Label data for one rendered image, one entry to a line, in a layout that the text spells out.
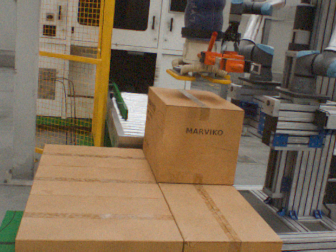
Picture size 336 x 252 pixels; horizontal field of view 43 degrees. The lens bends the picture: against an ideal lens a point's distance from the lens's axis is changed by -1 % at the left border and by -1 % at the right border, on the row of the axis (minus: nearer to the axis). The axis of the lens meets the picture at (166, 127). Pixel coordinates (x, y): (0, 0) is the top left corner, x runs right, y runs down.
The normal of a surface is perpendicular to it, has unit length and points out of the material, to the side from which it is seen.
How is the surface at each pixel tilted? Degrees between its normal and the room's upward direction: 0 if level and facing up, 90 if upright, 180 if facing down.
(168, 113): 90
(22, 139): 90
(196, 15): 74
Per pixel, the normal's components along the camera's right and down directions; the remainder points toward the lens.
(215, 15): 0.50, 0.00
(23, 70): 0.18, 0.22
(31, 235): 0.11, -0.97
